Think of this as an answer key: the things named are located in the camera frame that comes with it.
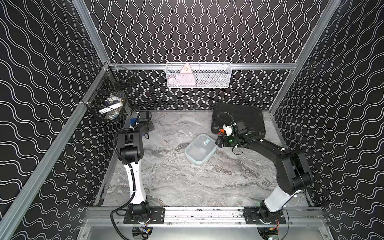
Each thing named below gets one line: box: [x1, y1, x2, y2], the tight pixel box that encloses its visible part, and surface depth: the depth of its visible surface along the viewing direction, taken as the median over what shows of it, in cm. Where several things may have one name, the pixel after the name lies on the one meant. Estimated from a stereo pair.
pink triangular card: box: [177, 63, 196, 86], surface depth 92 cm
